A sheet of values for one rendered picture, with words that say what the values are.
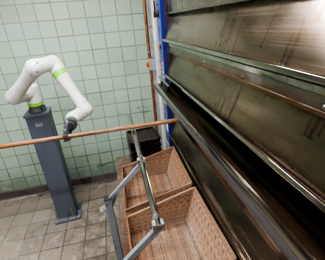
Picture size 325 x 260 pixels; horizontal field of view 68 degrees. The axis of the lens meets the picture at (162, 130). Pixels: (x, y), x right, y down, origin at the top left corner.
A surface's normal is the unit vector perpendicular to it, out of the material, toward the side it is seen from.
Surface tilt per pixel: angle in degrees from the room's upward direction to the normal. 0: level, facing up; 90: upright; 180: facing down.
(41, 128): 90
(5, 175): 90
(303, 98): 90
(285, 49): 70
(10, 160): 90
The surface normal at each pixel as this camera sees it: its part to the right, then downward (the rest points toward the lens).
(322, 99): -0.97, 0.16
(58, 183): 0.28, 0.37
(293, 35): -0.94, -0.16
